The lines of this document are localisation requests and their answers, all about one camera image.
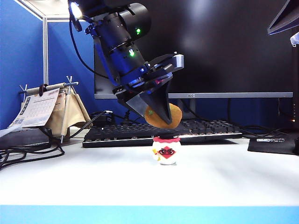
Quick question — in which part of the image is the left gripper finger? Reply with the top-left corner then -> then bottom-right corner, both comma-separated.
125,94 -> 150,117
139,80 -> 175,125

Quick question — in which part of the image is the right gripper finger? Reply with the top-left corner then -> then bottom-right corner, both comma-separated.
267,0 -> 299,36

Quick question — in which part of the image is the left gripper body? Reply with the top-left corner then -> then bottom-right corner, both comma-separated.
113,53 -> 185,105

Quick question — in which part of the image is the brown plush kiwi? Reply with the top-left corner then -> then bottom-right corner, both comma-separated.
144,102 -> 183,130

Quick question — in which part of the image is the white flat-head doll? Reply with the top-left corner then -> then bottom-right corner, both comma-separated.
151,132 -> 182,166

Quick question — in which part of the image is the black mechanical keyboard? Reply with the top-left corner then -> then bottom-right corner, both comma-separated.
82,119 -> 244,148

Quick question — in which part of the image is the grey monitor stand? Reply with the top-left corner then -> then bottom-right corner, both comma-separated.
181,98 -> 197,121

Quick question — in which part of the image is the black power adapter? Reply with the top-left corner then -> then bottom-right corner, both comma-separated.
90,112 -> 117,128

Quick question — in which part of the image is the black HSD monitor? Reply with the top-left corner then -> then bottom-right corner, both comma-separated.
279,28 -> 299,131

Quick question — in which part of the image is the beige canvas tent stand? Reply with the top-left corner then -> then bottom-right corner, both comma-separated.
19,76 -> 92,144

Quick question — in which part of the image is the large black computer monitor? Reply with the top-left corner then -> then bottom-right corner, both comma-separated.
94,0 -> 294,100

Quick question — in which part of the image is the white paper calendar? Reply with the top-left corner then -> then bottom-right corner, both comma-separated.
8,88 -> 60,129

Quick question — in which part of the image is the black mouse pad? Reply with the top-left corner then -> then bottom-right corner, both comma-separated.
247,133 -> 299,156

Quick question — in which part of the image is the black looped monitor cable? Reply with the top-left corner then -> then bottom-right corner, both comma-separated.
116,108 -> 148,125

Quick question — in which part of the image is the black cable with white plug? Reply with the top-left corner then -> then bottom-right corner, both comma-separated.
67,110 -> 114,140

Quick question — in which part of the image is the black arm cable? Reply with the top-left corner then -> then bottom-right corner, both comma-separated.
68,2 -> 111,79

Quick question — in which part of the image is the black thin desk cable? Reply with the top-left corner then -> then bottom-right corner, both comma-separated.
227,98 -> 288,139

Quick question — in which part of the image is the silver partition post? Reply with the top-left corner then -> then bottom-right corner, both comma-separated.
43,16 -> 50,86

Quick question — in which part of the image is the black cable bundle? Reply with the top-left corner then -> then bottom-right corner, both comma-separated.
0,127 -> 66,171

